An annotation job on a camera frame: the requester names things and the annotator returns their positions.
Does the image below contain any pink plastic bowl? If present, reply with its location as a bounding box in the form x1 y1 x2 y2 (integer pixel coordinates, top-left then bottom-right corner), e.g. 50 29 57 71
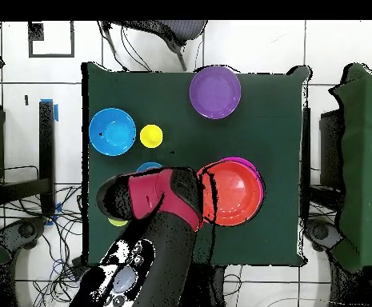
218 156 266 205

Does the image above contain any orange plastic bowl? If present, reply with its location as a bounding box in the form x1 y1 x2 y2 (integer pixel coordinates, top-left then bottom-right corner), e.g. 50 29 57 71
196 160 265 227

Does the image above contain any dark green table cloth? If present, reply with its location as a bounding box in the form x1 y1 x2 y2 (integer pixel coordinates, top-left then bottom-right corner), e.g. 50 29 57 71
81 61 311 269

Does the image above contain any small dark blue bowl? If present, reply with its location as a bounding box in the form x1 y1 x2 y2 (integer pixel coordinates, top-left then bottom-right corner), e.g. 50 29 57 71
135 161 163 173

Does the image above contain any grey office chair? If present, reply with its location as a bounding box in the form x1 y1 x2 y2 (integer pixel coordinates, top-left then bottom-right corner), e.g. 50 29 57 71
102 20 209 72

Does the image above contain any purple plastic bowl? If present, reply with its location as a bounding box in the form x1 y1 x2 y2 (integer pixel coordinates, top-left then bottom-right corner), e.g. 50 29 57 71
189 65 242 120

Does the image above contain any yellow plastic cup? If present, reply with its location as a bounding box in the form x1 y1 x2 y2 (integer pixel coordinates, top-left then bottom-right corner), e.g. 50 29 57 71
139 124 164 149

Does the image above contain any translucent yellow-green plastic cup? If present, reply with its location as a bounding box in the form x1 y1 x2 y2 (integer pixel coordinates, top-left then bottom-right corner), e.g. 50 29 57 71
107 217 130 228

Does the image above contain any black metal frame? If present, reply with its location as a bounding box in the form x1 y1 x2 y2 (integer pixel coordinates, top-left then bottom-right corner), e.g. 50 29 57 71
0 100 57 218
302 107 344 221

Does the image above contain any black power strip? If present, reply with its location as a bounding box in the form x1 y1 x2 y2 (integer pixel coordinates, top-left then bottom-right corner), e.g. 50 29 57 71
70 255 92 281

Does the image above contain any black floor device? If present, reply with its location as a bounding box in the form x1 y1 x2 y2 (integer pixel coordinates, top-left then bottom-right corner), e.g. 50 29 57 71
303 218 344 253
0 216 48 254

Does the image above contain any large light blue bowl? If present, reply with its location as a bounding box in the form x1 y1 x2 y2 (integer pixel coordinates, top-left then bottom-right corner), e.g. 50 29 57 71
88 107 138 157

